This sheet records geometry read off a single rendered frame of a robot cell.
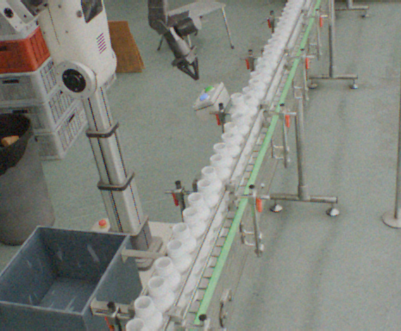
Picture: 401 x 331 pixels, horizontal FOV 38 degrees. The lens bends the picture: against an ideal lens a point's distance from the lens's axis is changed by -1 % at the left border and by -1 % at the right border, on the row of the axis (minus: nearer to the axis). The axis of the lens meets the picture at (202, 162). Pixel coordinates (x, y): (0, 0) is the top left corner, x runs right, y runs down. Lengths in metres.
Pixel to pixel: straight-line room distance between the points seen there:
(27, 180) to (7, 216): 0.24
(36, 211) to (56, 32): 1.48
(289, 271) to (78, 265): 1.28
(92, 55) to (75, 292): 0.82
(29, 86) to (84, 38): 1.87
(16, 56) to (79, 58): 1.78
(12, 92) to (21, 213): 1.00
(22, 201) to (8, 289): 1.53
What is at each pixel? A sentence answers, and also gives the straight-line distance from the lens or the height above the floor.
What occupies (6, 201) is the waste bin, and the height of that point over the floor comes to 0.32.
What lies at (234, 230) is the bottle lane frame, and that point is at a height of 0.99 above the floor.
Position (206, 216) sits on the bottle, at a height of 1.12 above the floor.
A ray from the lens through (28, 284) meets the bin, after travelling 1.84.
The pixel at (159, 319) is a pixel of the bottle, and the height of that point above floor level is 1.12.
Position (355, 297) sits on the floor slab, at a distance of 2.74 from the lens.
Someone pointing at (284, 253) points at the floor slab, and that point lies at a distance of 2.96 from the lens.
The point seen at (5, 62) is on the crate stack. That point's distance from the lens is 3.91.
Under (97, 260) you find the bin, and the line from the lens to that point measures 1.83.
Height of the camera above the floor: 1.99
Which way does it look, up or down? 32 degrees down
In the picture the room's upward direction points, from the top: 10 degrees counter-clockwise
